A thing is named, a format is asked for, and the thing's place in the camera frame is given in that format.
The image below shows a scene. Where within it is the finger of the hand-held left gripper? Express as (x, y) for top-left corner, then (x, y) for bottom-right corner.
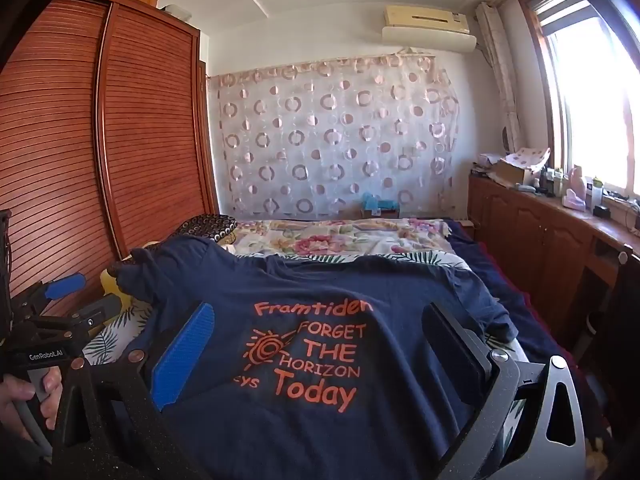
(12, 272), (87, 321)
(30, 294), (125, 343)

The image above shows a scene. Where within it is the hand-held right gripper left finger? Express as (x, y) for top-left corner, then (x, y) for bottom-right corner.
(52, 301), (216, 480)

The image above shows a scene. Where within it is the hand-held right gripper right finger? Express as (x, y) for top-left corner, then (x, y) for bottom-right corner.
(421, 302), (588, 480)

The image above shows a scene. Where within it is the navy printed t-shirt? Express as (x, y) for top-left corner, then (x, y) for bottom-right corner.
(112, 236), (521, 480)

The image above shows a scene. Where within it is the person's left hand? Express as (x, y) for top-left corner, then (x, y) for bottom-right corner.
(0, 367), (63, 443)

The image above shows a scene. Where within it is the leaf-print bed sheet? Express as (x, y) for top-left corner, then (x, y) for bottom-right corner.
(82, 250), (531, 366)

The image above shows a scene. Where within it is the dark blue bed cover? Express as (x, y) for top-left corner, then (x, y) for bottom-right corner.
(447, 217), (601, 411)

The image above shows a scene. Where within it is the navy medallion-pattern pillow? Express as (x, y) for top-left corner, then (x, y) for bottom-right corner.
(172, 213), (238, 246)

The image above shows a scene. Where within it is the wooden sideboard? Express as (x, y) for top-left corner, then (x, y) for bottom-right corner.
(467, 172), (640, 361)

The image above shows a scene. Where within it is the teal cloth item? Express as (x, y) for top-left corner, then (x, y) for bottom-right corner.
(361, 192), (401, 218)

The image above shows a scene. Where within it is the floral blanket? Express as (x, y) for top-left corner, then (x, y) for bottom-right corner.
(227, 217), (451, 261)

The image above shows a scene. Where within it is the wooden louvred wardrobe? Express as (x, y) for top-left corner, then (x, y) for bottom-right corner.
(0, 0), (221, 321)

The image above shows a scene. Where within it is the stack of books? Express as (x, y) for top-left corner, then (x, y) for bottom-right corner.
(472, 152), (501, 178)

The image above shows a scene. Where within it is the black chair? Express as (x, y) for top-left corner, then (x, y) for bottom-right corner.
(570, 242), (640, 411)

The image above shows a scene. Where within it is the cardboard box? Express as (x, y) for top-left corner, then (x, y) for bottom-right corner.
(492, 147), (551, 187)

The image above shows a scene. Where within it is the pink bottle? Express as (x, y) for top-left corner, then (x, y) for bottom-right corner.
(561, 165), (588, 211)

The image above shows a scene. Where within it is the white bottle with dark cap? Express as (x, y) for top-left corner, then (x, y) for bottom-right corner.
(586, 176), (605, 211)

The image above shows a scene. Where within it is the sheer circle-pattern curtain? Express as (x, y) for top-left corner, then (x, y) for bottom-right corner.
(207, 52), (461, 221)

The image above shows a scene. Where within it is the gathered pale window curtain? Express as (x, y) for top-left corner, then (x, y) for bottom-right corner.
(475, 2), (526, 153)

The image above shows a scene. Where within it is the bright window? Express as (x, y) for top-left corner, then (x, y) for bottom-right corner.
(520, 0), (640, 201)

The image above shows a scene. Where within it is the cream wall air conditioner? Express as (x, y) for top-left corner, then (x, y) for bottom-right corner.
(381, 4), (477, 53)

